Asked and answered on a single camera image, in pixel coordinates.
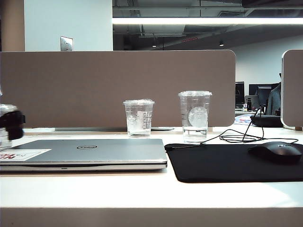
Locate blue printed plastic bag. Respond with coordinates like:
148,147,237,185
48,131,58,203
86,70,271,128
234,114,255,126

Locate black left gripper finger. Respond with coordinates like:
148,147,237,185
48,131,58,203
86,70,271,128
0,110,26,140

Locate narrow brown desk divider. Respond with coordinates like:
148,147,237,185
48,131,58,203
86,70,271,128
281,49,303,128

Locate grey jacket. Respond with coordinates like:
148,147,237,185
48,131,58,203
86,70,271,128
266,82,282,116

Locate metal wall switch plate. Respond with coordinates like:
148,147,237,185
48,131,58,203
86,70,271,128
60,35,73,52

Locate silver Dell laptop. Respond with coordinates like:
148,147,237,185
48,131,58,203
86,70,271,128
0,138,168,173

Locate short clear cup white label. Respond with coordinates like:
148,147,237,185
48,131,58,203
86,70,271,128
122,98,156,137

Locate black computer mouse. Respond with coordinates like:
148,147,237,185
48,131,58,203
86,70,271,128
247,141,303,164

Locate short clear lidded plastic cup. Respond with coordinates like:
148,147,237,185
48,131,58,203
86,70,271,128
0,103,19,152

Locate thin black mouse cable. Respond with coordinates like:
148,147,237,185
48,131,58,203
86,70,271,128
169,105,300,149

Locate wide black computer monitor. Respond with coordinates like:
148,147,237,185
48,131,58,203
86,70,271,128
248,83,273,110

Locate slim black computer monitor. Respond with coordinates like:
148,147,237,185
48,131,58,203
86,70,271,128
235,81,245,105

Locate wide brown desk divider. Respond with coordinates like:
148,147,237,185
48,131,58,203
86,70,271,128
0,49,237,130

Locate long ceiling light strip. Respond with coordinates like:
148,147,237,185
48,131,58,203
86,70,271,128
112,17,303,25

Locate black zippered case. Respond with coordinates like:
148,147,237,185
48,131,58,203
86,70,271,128
250,113,284,128

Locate tall clear Starbucks cup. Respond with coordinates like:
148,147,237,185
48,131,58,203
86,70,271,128
178,90,213,144

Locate black mouse pad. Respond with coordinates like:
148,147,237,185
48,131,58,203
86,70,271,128
164,141,303,183

